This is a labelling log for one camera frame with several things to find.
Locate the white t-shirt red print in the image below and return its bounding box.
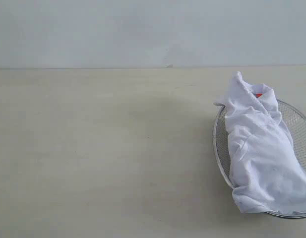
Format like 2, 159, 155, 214
217, 72, 306, 215

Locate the metal wire mesh basket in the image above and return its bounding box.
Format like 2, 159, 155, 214
213, 101, 306, 218

